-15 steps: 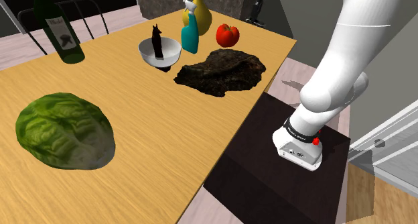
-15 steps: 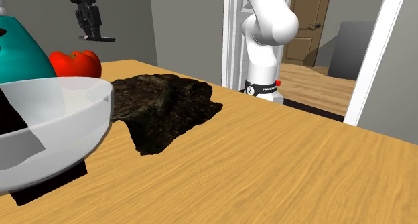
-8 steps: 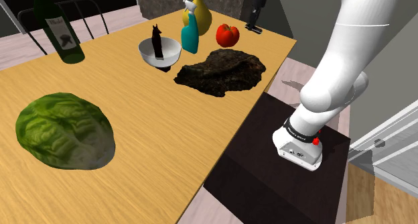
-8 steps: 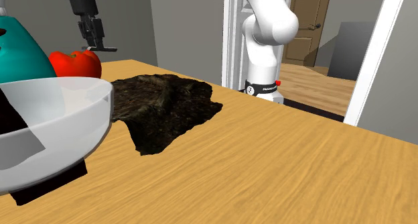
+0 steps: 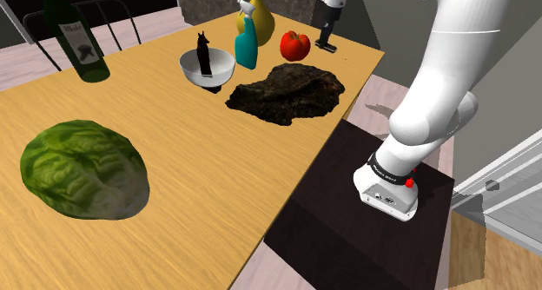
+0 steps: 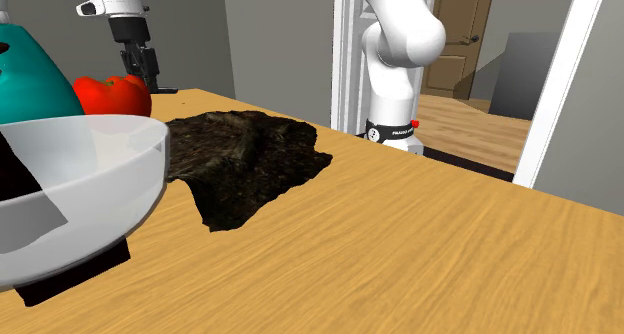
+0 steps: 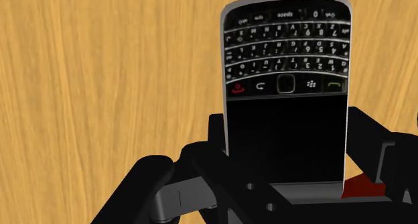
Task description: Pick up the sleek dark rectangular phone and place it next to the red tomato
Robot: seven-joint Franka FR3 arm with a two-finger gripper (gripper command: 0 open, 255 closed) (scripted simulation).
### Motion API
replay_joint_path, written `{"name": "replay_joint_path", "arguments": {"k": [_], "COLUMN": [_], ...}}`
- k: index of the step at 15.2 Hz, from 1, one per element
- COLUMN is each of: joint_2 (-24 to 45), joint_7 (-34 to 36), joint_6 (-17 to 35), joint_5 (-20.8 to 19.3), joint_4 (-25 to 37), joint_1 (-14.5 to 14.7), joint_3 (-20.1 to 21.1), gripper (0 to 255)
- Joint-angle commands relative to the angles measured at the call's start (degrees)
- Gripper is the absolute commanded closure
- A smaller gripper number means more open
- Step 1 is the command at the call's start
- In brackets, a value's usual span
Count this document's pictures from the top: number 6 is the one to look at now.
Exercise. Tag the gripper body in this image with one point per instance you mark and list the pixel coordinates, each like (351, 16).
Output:
(129, 30)

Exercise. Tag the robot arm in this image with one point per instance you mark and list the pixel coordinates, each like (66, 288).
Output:
(400, 30)

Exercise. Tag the red bell pepper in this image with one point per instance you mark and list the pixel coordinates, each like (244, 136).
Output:
(114, 99)

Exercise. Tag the teal bottle with white top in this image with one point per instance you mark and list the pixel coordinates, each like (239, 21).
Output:
(34, 84)

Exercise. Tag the white bowl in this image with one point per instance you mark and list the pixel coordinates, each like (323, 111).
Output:
(97, 177)

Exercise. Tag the dark brown crumpled cloth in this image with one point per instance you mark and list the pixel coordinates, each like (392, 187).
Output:
(244, 167)

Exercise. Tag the brown door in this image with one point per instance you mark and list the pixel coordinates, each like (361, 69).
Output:
(460, 11)

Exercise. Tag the light wooden table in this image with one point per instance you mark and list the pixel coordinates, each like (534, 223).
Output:
(390, 255)

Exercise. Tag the white door frame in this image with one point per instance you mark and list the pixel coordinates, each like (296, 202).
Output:
(560, 79)

